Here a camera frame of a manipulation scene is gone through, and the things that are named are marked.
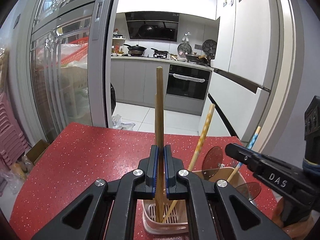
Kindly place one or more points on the plastic bag of food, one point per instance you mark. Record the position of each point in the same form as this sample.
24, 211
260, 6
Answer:
17, 170

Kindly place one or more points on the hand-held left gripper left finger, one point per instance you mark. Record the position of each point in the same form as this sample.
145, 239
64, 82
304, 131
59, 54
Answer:
153, 175

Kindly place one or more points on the white spice rack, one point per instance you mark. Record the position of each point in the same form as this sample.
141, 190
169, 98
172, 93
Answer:
117, 45

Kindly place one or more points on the black cooking pot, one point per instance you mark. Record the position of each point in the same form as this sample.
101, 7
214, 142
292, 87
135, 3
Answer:
195, 57

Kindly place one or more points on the grey kitchen base cabinets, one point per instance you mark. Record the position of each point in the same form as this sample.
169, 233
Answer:
135, 80

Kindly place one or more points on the brown cardboard box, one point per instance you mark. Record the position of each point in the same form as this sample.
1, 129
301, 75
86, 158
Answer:
37, 152

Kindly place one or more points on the clear plastic bag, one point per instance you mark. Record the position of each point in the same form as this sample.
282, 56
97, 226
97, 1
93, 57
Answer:
122, 123

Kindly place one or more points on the black frying pan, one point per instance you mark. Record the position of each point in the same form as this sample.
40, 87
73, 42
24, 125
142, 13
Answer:
161, 51

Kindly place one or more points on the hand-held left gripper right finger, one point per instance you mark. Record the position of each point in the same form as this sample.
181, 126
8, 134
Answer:
168, 177

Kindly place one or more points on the wall socket panel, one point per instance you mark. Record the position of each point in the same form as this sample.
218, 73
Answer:
198, 46

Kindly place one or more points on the brown translucent plastic spoon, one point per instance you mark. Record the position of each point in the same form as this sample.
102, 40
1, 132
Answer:
212, 158
248, 191

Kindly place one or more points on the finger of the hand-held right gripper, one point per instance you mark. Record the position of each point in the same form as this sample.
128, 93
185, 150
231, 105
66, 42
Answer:
237, 151

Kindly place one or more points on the black range hood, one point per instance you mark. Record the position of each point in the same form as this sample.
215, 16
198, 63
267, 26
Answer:
150, 27

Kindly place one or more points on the blue patterned wooden chopstick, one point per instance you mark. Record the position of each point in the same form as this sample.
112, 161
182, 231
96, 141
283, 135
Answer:
253, 138

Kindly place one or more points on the black wok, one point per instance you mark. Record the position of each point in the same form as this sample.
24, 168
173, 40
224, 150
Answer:
136, 47

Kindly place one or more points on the dark wall switch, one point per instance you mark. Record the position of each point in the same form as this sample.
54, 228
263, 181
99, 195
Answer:
17, 20

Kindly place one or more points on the black built-in oven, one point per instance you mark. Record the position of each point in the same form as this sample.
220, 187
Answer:
187, 90

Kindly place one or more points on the person's right hand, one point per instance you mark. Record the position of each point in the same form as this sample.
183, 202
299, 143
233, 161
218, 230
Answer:
277, 211

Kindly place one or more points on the silver wall hook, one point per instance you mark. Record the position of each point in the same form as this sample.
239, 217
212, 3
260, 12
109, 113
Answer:
185, 36

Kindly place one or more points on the dark round perforated rack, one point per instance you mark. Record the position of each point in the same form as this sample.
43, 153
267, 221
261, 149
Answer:
209, 46

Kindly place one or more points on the sliding glass door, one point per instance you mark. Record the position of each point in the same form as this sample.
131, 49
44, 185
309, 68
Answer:
75, 92

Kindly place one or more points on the silver round perforated rack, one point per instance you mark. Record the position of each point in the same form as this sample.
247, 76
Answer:
183, 48

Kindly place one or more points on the plain wooden chopstick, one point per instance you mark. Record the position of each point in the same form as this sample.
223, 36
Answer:
160, 105

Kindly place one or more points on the red plastic basket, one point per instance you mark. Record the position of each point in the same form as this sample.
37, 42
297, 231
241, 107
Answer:
75, 52

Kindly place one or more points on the yellow patterned wooden chopstick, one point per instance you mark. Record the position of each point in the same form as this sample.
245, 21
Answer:
201, 135

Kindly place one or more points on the beige plastic cutlery holder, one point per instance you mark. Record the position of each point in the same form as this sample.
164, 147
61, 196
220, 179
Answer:
223, 172

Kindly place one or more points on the white refrigerator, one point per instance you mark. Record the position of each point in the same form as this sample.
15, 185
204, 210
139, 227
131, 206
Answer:
240, 42

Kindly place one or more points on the black trash bag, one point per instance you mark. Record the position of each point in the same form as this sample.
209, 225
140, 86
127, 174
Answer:
113, 97

